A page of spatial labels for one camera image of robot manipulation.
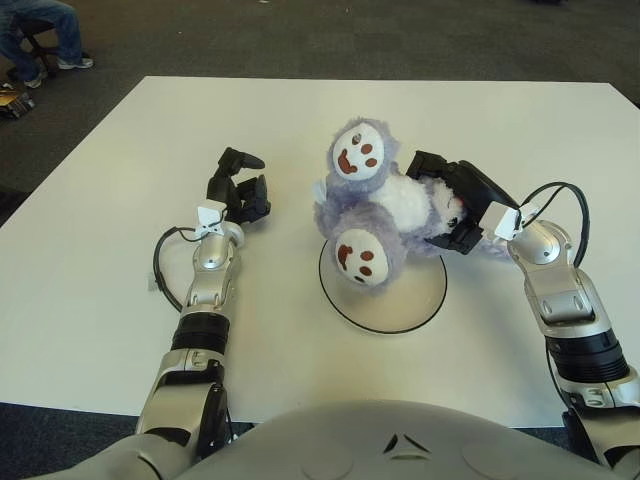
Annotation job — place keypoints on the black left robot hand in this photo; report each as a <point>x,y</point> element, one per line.
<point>220,190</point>

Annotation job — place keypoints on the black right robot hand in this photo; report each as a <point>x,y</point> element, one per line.
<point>475,185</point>

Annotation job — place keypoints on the purple plush bunny doll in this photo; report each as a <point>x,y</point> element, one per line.
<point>405,200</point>

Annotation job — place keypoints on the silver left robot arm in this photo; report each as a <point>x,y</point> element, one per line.
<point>210,280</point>

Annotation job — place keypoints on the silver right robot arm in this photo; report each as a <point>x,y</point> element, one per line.
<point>565,280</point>

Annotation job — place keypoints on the white plate black rim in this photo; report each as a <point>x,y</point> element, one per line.
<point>410,305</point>

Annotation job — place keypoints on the seated person in jeans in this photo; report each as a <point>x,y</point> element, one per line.
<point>65,30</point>

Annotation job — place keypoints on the dark box on floor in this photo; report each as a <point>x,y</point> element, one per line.
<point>15,102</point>

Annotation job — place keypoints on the black chair under person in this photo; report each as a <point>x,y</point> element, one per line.
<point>37,32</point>

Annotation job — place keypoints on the silver robot torso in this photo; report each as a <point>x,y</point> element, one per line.
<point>390,450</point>

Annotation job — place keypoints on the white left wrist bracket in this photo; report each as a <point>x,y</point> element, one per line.
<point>210,215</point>

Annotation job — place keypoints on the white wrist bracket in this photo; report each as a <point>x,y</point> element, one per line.
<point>210,215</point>
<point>497,220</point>

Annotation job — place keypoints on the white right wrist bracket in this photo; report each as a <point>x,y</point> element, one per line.
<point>497,220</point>

